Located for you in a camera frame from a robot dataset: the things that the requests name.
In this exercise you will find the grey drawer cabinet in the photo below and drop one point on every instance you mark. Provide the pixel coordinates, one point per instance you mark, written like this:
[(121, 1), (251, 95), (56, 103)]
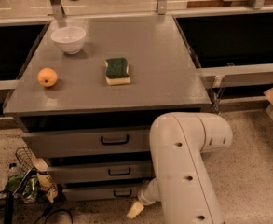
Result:
[(88, 115)]

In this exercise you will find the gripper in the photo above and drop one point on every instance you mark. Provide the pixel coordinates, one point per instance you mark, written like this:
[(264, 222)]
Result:
[(143, 198)]

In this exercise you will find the black wire basket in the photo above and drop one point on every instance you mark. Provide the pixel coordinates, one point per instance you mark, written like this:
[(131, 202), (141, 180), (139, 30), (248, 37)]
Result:
[(24, 157)]

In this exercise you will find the green yellow sponge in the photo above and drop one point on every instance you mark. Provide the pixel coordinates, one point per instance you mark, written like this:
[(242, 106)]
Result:
[(117, 71)]

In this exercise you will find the metal bracket left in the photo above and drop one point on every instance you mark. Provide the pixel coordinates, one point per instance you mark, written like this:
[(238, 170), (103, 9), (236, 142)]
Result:
[(57, 9)]

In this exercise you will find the orange fruit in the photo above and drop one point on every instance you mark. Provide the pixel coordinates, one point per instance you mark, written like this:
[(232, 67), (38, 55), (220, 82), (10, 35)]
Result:
[(47, 77)]

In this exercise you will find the grey drawer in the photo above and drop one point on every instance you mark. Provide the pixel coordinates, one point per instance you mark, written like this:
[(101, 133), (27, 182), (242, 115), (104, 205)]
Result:
[(74, 143), (109, 192), (97, 172)]

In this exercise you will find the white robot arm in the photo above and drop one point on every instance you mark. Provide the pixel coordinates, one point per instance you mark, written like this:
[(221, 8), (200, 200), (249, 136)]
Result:
[(179, 145)]

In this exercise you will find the grey top drawer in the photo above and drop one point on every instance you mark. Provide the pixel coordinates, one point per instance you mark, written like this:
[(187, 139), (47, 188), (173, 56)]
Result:
[(74, 143)]

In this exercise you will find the green snack bag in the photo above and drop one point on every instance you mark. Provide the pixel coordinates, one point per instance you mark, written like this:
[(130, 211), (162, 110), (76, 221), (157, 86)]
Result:
[(31, 189)]

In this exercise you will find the white ceramic bowl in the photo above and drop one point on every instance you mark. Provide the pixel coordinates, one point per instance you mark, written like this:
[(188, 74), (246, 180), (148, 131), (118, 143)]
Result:
[(69, 39)]

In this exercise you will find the grey bottom drawer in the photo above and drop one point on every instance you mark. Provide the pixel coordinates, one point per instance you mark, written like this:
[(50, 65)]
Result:
[(109, 192)]

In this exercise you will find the clear plastic bottle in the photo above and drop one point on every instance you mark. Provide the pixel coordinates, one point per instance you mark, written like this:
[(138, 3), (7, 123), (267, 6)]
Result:
[(13, 170)]

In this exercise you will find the grey middle drawer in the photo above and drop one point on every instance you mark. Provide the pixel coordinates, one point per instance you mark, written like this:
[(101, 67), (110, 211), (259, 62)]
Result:
[(97, 172)]

